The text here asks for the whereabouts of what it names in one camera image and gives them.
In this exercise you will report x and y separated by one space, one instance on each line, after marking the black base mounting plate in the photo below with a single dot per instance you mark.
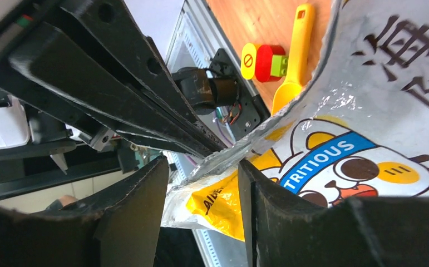
241 111

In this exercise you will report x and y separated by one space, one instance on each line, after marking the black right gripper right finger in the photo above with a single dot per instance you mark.
282 229

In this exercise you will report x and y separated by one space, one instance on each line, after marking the red yellow green toy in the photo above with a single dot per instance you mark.
263 62

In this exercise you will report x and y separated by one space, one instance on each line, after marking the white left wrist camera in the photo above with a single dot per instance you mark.
14 129

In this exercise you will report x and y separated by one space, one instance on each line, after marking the pet food bag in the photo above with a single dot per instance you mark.
360 127

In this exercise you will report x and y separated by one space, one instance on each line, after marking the yellow plastic scoop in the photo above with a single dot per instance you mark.
297 59

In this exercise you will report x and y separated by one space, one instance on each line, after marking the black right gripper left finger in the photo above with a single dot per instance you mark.
117 226

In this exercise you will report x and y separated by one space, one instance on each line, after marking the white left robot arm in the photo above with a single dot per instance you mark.
200 90

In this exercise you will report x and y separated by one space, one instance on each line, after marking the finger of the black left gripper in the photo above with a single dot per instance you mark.
46 68
120 62

